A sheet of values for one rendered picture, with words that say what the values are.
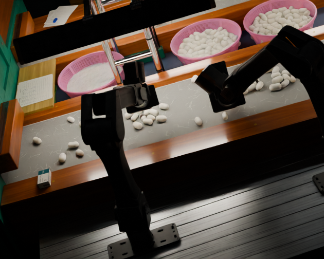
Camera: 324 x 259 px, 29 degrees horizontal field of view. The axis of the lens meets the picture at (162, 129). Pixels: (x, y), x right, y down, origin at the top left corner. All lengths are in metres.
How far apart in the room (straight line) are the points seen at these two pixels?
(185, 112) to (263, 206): 0.45
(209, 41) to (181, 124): 0.47
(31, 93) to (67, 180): 0.54
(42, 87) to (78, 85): 0.13
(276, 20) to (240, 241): 0.99
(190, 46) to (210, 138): 0.59
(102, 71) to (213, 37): 0.44
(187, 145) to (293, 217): 0.38
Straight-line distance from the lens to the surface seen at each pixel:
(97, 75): 2.34
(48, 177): 1.88
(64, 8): 2.88
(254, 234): 1.66
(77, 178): 1.86
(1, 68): 2.36
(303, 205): 1.71
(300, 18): 2.36
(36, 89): 2.33
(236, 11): 2.43
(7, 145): 1.96
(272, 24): 2.33
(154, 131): 1.96
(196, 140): 1.83
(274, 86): 1.98
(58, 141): 2.08
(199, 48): 2.30
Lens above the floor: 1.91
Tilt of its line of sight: 37 degrees down
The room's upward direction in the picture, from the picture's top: 19 degrees counter-clockwise
